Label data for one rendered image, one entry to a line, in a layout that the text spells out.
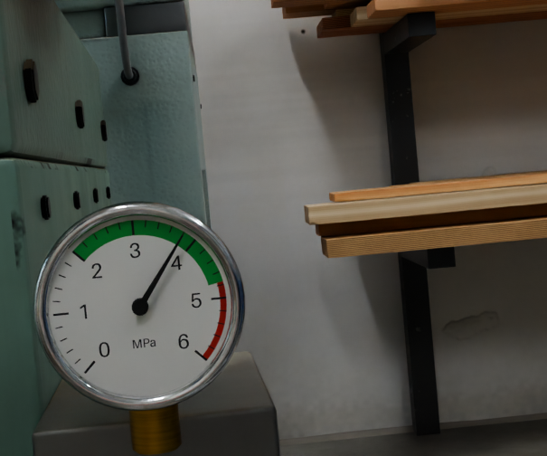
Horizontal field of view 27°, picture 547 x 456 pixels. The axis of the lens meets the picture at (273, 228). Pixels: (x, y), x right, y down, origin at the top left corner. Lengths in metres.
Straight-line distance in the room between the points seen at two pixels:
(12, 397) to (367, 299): 2.50
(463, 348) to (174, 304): 2.61
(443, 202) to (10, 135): 2.03
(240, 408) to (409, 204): 2.02
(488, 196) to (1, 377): 2.06
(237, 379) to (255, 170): 2.42
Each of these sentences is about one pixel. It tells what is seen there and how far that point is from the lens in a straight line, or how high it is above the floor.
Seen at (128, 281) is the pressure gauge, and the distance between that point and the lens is 0.34.
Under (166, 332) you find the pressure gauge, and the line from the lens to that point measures 0.34.
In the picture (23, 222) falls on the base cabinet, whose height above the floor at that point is 0.69.
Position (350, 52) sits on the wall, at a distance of 2.88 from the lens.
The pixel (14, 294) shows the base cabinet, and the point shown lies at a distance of 0.41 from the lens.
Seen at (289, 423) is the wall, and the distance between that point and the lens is 2.92.
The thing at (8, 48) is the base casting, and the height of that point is 0.75.
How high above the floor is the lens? 0.70
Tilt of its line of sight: 3 degrees down
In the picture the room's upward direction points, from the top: 5 degrees counter-clockwise
